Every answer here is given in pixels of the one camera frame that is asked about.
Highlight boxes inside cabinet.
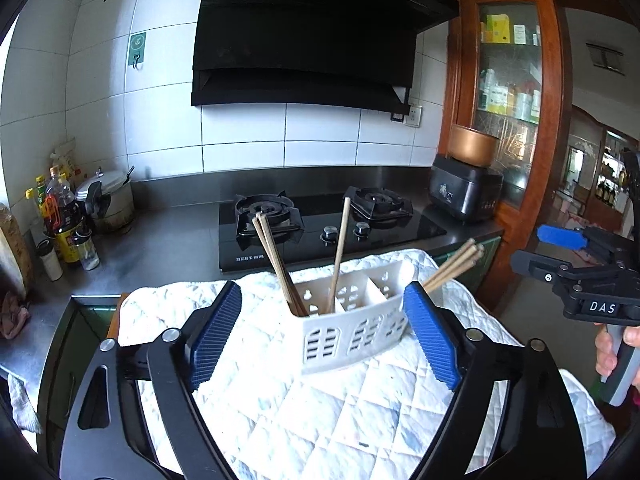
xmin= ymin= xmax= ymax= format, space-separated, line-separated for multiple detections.
xmin=477 ymin=12 xmax=543 ymax=123

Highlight white shaker black cap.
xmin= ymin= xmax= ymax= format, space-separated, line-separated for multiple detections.
xmin=36 ymin=239 xmax=65 ymax=282

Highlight yellow-capped sauce bottle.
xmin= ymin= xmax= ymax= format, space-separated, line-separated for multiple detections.
xmin=24 ymin=187 xmax=44 ymax=232

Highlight black range hood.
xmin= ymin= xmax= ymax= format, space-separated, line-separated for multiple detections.
xmin=190 ymin=0 xmax=460 ymax=114

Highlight white quilted blanket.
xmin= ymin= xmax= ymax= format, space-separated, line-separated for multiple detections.
xmin=117 ymin=247 xmax=617 ymax=480

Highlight white plastic utensil holder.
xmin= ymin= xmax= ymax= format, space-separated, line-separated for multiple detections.
xmin=291 ymin=258 xmax=419 ymax=376

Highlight copper inner pot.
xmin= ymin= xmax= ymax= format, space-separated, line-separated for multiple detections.
xmin=447 ymin=123 xmax=501 ymax=167

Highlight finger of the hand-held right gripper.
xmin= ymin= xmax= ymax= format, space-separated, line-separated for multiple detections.
xmin=510 ymin=249 xmax=631 ymax=306
xmin=537 ymin=224 xmax=624 ymax=261

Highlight black gas stove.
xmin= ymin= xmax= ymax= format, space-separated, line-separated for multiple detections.
xmin=218 ymin=186 xmax=448 ymax=275

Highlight pink rag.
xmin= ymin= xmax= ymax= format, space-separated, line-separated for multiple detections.
xmin=0 ymin=290 xmax=30 ymax=340

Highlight wooden glass-door cabinet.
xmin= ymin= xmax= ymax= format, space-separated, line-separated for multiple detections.
xmin=439 ymin=0 xmax=574 ymax=312

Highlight glass shaker black cap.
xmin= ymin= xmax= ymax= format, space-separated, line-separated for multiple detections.
xmin=73 ymin=226 xmax=101 ymax=272

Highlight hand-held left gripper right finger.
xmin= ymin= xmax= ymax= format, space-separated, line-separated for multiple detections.
xmin=403 ymin=282 xmax=587 ymax=480

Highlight person's right hand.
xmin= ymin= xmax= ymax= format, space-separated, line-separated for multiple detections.
xmin=594 ymin=326 xmax=640 ymax=376

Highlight steel pressure cooker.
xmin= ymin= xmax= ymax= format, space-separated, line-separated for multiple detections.
xmin=74 ymin=165 xmax=136 ymax=234

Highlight black rice cooker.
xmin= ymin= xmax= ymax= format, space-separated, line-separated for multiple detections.
xmin=429 ymin=153 xmax=505 ymax=225

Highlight row of dark bottles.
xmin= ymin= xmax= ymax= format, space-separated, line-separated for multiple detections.
xmin=597 ymin=179 xmax=629 ymax=206

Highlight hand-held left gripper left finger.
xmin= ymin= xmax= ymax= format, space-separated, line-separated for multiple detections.
xmin=60 ymin=280 xmax=244 ymax=480

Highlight wooden chopstick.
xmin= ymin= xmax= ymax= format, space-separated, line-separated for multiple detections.
xmin=251 ymin=216 xmax=301 ymax=317
xmin=326 ymin=196 xmax=352 ymax=314
xmin=432 ymin=253 xmax=485 ymax=293
xmin=422 ymin=238 xmax=476 ymax=286
xmin=260 ymin=217 xmax=310 ymax=314
xmin=255 ymin=212 xmax=306 ymax=316
xmin=425 ymin=245 xmax=484 ymax=291

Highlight green wall hook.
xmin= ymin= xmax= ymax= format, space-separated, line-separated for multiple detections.
xmin=128 ymin=31 xmax=148 ymax=69

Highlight white cloth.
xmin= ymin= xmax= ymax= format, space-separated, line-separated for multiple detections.
xmin=7 ymin=374 xmax=44 ymax=434

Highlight clear plastic food bag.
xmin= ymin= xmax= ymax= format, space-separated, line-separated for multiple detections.
xmin=0 ymin=203 xmax=35 ymax=297

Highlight wall power outlet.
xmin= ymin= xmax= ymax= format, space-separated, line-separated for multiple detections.
xmin=390 ymin=103 xmax=423 ymax=128

